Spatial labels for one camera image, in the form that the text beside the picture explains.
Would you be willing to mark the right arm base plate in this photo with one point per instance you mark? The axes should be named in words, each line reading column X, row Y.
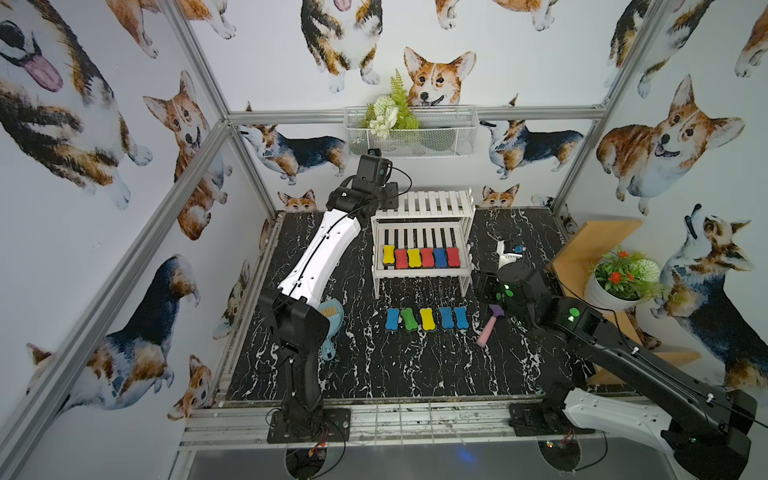
column 539, row 419

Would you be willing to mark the wooden corner shelf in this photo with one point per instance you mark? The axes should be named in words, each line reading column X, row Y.
column 572, row 266

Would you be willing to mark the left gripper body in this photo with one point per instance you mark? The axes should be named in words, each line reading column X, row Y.
column 389, row 196

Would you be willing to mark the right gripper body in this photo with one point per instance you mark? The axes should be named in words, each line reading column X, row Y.
column 491, row 284

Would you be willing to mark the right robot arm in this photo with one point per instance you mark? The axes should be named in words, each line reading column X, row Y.
column 704, row 428

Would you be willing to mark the green fern white flowers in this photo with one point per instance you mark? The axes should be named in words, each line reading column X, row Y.
column 390, row 113

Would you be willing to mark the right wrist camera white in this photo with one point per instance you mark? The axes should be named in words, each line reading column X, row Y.
column 508, row 251

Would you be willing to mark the white wooden two-tier shelf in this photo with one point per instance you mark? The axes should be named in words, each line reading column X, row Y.
column 425, row 219

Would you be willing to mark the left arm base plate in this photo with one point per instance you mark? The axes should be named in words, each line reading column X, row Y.
column 325, row 424

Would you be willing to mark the potted plant red flowers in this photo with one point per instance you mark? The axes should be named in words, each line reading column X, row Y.
column 622, row 279

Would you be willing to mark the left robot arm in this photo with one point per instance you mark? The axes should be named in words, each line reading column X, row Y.
column 293, row 318

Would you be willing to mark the white wire wall basket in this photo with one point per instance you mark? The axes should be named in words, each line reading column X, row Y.
column 442, row 132

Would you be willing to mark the purple toy rake pink handle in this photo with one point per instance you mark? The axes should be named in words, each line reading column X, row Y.
column 489, row 327

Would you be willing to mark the blue eraser bottom shelf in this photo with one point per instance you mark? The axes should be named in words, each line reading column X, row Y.
column 440, row 258

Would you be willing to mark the yellow eraser top shelf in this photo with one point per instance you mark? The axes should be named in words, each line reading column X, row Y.
column 427, row 319

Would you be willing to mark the red eraser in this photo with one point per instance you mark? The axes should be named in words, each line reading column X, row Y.
column 453, row 257
column 401, row 259
column 427, row 258

